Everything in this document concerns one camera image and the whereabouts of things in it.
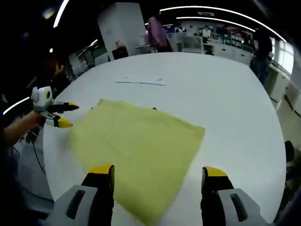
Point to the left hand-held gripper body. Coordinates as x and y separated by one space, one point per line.
41 99

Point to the long ceiling light strip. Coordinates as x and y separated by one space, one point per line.
223 10
60 13

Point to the white template sheet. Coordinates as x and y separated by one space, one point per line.
141 81

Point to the white square pillar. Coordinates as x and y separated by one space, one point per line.
122 28

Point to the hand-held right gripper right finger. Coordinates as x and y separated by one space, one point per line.
212 200

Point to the white low cabinet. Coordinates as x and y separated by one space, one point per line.
278 82

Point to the yellow blue grey garment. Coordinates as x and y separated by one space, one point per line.
136 153

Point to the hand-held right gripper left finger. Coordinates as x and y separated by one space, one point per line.
98 197

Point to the person's left hand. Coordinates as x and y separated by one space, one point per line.
36 120

